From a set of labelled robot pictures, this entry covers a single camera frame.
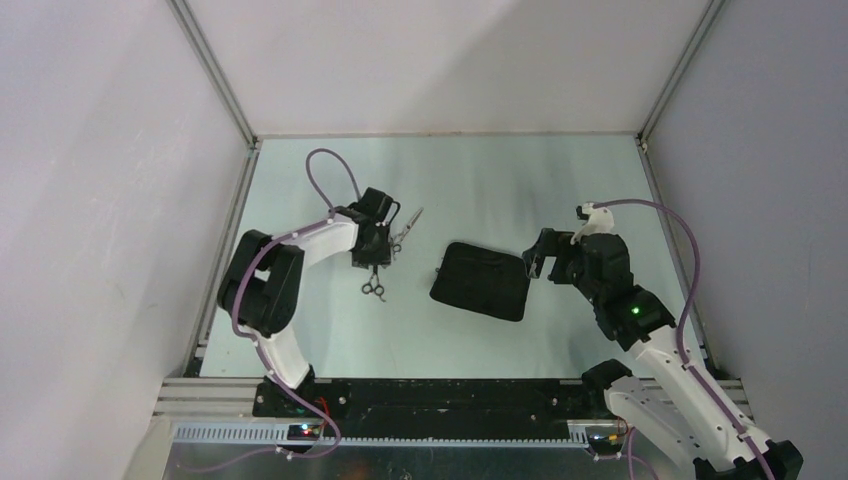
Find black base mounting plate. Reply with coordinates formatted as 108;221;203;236
252;378;629;438

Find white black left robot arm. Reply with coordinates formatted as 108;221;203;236
216;188;540;417

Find grey slotted cable duct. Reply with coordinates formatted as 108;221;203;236
173;421;589;448

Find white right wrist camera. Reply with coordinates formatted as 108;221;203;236
570;202;614;245

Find black zippered tool case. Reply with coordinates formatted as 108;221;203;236
429;242;530;323

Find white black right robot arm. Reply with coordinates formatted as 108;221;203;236
522;228;803;479

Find silver hair scissors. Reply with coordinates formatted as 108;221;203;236
390;207;424;257

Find silver thinning shears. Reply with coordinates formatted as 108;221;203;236
360;265;386;303

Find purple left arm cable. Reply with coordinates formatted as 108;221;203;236
228;148;364;405

